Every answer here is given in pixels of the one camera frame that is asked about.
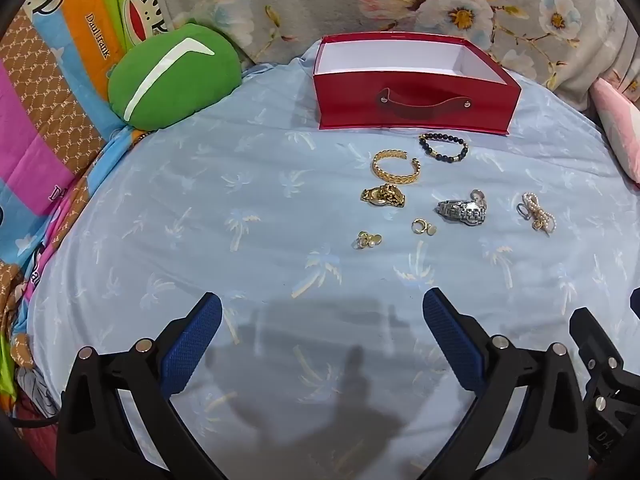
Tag pearl bracelet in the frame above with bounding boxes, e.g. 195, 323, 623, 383
521, 192, 557, 235

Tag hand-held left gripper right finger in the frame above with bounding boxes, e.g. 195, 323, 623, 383
417, 287, 591, 480

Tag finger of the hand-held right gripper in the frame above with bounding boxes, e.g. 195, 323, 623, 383
570, 307, 640, 402

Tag colourful cartoon printed blanket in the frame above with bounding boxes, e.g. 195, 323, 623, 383
0, 0, 176, 411

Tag light blue bedsheet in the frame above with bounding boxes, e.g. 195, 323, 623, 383
25, 40, 640, 480

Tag silver wristwatch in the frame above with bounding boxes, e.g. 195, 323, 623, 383
437, 189, 487, 227

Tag black bead bracelet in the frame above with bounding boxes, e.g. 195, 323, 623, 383
419, 132, 470, 164

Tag gold wristwatch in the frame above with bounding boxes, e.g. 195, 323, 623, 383
360, 184, 407, 209

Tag gold disc earrings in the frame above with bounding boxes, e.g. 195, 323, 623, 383
355, 230, 385, 251

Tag gold chain bangle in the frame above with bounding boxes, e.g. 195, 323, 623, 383
372, 149, 421, 186

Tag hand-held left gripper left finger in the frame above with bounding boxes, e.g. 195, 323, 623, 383
56, 291, 236, 480

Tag black cable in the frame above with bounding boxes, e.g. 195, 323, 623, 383
7, 406, 63, 429

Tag green round cushion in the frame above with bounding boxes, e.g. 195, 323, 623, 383
108, 23, 244, 131

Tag pink pillow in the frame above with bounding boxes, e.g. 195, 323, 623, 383
591, 77, 640, 184

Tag red cardboard box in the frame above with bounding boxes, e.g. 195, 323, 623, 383
313, 34, 522, 137

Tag grey floral blanket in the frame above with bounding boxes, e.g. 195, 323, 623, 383
145, 0, 640, 111

